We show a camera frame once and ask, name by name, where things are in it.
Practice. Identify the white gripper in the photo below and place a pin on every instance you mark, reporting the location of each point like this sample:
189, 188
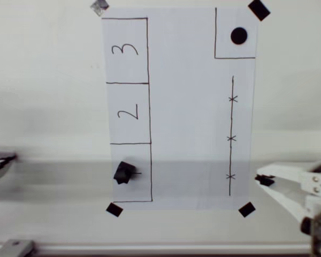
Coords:
316, 184

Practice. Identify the black cube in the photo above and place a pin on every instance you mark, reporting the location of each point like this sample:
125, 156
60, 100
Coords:
124, 172

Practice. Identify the black tape piece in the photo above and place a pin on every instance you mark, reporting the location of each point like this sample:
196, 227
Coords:
114, 209
247, 209
259, 9

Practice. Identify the white paper sheet with markings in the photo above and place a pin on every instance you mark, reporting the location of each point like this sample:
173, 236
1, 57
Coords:
182, 107

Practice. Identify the black round disc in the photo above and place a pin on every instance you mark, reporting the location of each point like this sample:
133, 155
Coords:
238, 36

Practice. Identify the shiny grey tape piece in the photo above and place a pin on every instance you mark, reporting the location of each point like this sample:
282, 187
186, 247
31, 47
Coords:
99, 7

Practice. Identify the grey metal bracket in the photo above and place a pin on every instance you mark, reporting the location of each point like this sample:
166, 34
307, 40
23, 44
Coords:
14, 247

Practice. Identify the aluminium rail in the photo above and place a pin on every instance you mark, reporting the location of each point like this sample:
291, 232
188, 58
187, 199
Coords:
176, 249

